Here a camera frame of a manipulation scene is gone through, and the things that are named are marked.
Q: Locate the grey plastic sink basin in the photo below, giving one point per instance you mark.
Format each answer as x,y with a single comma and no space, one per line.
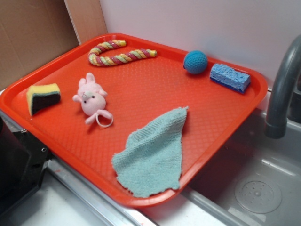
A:
248,152

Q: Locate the pink plush bunny toy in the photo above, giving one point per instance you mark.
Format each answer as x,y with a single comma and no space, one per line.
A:
91,96

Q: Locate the light teal cloth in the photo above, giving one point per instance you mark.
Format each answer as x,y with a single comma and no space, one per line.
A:
151,162

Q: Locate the grey sink faucet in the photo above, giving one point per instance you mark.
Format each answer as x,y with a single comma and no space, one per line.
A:
285,98

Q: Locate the twisted multicolour rope toy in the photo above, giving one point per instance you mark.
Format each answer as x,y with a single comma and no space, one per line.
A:
138,54

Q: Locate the orange plastic tray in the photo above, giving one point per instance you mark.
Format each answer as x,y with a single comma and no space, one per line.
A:
138,92

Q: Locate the brown cardboard panel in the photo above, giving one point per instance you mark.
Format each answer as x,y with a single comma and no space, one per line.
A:
34,32

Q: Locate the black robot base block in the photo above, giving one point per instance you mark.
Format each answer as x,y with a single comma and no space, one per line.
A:
22,163

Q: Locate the blue cellulose sponge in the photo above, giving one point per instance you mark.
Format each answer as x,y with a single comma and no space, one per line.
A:
230,78

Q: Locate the yellow and black sponge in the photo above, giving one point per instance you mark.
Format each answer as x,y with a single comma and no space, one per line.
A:
40,97

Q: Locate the round sink drain cover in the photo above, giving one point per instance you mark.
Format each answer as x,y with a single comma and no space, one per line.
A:
258,194

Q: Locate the blue textured ball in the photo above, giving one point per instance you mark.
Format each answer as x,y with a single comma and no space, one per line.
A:
195,62

